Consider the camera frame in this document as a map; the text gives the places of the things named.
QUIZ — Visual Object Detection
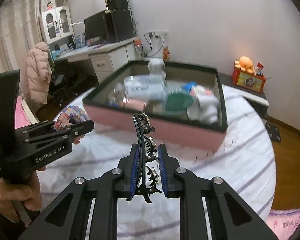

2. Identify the pink blanket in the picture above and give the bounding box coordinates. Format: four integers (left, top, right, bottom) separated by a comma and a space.
266, 209, 300, 240

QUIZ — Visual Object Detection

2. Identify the clear plastic floss box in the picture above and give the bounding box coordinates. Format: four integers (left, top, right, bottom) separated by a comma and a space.
124, 74, 167, 101

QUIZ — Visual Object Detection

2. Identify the pink storage box black rim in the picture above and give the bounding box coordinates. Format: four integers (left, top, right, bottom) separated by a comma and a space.
83, 61, 228, 151

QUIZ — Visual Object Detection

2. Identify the orange octopus plush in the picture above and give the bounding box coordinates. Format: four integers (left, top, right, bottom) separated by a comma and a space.
234, 56, 255, 74

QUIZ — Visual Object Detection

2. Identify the low black white tv bench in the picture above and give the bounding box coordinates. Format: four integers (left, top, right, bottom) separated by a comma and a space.
219, 73, 270, 118

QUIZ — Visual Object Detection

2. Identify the white glass door cabinet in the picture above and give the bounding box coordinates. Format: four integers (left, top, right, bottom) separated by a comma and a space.
40, 5, 74, 45

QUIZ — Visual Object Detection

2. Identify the white power plug adapter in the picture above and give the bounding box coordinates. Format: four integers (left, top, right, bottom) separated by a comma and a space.
187, 94, 219, 124

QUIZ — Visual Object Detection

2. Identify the black computer monitor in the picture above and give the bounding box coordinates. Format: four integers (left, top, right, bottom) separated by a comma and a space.
84, 10, 108, 47

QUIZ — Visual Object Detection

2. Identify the pink padded jacket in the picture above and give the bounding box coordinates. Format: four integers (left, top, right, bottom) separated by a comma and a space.
25, 42, 52, 105

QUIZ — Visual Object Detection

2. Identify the black bathroom scale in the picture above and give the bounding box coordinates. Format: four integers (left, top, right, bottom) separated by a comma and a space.
265, 122, 281, 143

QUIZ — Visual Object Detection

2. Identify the blue highlighter pen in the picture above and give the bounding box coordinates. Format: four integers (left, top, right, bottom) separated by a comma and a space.
182, 81, 197, 92

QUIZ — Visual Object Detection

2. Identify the orange lid water bottle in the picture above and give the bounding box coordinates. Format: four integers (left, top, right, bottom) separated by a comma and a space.
134, 38, 143, 60

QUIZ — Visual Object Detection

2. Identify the teal brush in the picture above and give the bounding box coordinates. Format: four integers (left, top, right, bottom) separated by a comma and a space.
164, 90, 194, 115

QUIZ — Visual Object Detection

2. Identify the pink building block toy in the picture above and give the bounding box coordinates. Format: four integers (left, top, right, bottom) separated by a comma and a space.
53, 105, 89, 132

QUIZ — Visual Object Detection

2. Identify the white desk with drawers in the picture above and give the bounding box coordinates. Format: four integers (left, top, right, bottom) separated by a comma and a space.
54, 38, 136, 83

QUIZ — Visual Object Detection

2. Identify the beige curtain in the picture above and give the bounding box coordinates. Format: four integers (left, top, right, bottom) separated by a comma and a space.
0, 0, 57, 98

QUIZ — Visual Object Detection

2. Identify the black office chair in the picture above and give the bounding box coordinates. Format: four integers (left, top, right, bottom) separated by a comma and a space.
49, 62, 78, 108

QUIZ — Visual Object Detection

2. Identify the black speaker on tower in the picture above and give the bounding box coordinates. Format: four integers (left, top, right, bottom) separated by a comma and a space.
107, 0, 128, 10

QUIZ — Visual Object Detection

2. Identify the rose gold tube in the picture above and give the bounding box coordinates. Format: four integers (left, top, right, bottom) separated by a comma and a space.
122, 98, 147, 112

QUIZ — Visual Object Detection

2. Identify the clear glass bottle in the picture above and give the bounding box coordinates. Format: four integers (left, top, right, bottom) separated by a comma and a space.
108, 82, 126, 107

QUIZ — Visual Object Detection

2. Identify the person left hand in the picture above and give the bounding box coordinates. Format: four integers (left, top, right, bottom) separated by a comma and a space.
0, 171, 42, 222

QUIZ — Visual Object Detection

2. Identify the black studded hair clip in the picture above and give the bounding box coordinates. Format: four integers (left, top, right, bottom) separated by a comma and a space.
125, 112, 162, 203

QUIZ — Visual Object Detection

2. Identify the white wall socket strip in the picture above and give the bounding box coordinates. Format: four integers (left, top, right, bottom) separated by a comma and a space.
148, 30, 168, 39

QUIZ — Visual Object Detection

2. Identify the red snack bag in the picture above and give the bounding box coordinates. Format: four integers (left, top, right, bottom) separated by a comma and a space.
162, 47, 170, 62

